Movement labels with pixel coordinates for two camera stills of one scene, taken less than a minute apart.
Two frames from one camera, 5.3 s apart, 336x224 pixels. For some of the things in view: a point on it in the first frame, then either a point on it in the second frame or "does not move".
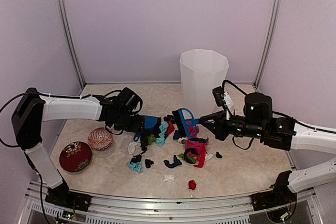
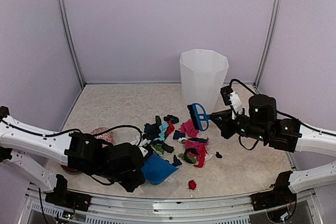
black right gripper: x=219 y=128 does not move
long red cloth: x=170 y=129 does not move
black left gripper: x=138 y=126 -> x=130 y=185
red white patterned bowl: x=100 y=139 does not move
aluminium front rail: x=300 y=209 does not move
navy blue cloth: x=177 y=161 does not move
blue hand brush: x=190 y=124 -> x=200 y=117
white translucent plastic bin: x=202 y=71 does not move
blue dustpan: x=151 y=124 -> x=156 y=169
